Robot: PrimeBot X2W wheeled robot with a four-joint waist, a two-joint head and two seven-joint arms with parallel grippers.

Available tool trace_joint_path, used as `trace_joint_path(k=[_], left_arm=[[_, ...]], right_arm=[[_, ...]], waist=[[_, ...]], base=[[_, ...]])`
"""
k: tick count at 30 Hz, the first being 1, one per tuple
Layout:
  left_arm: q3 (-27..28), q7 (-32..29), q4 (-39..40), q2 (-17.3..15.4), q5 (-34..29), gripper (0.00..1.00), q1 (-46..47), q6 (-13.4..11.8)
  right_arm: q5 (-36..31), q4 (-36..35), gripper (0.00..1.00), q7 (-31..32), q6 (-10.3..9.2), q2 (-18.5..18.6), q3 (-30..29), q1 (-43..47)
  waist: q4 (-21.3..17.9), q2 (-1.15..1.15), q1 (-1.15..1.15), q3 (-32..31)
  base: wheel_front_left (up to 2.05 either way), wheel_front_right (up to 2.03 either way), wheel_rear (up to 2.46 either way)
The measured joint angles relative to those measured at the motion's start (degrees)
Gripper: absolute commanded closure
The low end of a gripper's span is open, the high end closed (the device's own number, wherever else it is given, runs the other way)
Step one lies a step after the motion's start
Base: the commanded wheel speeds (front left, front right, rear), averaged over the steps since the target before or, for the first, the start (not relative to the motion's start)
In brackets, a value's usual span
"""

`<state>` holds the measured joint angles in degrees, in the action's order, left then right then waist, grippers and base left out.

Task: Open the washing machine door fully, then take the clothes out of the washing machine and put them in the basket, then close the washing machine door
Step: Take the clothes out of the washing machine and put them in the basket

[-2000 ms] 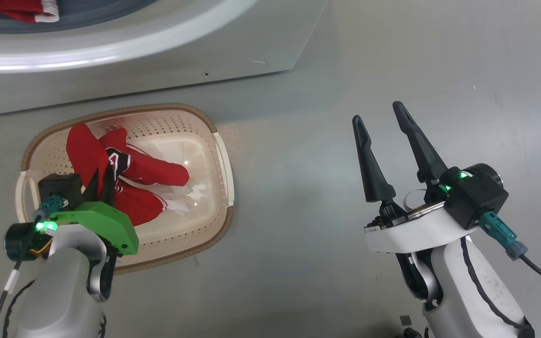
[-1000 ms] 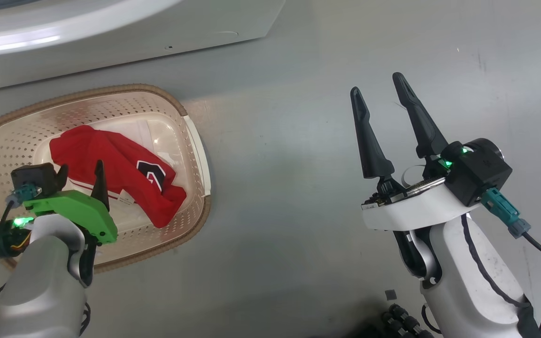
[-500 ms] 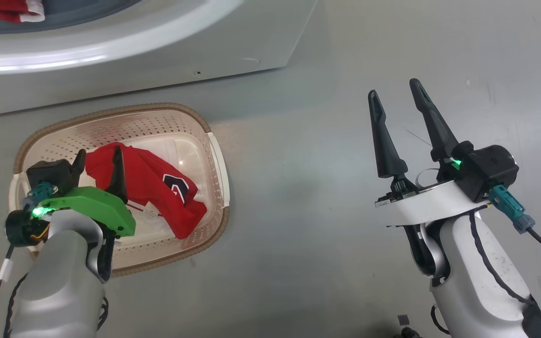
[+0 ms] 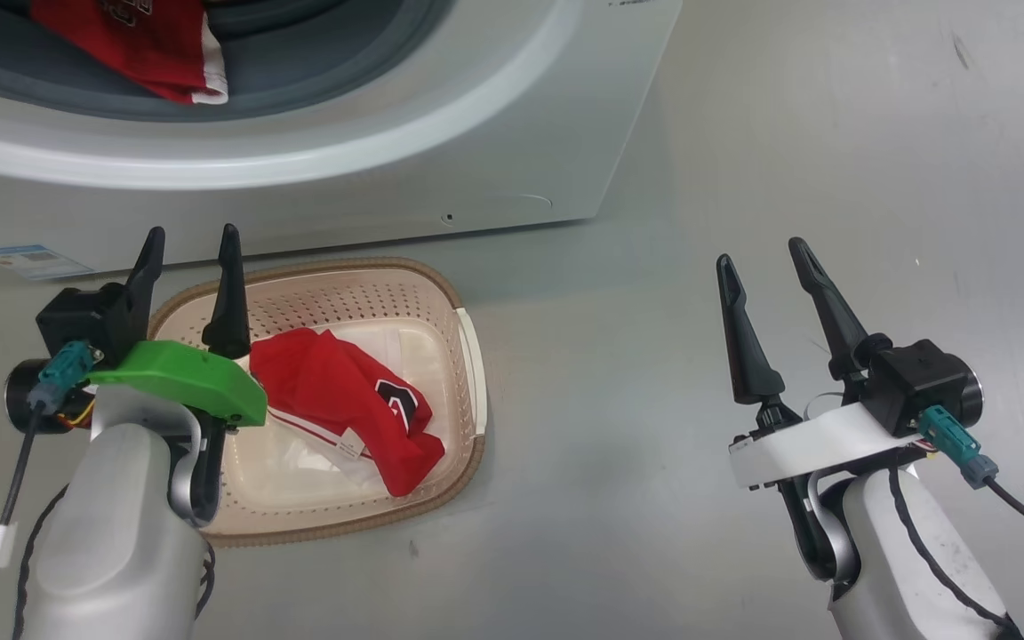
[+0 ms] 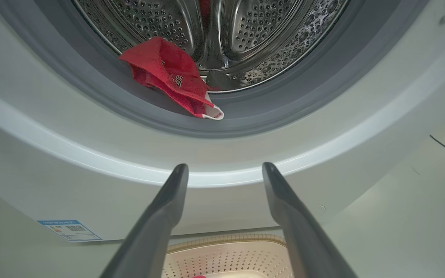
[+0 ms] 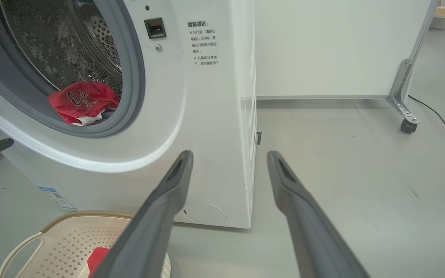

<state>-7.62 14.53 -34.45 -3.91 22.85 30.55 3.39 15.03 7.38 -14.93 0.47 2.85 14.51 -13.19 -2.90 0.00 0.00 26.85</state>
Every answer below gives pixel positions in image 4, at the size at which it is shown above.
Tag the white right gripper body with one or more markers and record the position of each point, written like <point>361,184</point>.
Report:
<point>814,444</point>

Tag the cream perforated laundry basket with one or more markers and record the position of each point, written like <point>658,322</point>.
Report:
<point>441,356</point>

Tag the blue energy label sticker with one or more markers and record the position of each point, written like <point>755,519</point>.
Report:
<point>28,260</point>

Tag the red jersey with black logo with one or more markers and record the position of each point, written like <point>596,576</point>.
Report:
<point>325,382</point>

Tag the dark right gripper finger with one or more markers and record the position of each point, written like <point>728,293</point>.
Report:
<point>748,356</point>
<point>836,320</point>

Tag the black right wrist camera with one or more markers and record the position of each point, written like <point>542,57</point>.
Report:
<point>916,378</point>

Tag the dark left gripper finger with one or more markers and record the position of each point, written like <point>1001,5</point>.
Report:
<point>229,311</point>
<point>148,284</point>

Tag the red Bulls shorts white stripe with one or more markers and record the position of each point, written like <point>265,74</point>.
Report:
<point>139,44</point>

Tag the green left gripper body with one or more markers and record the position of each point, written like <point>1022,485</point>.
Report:
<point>183,378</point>

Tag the white front-load washing machine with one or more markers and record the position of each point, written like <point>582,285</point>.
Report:
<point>388,178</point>

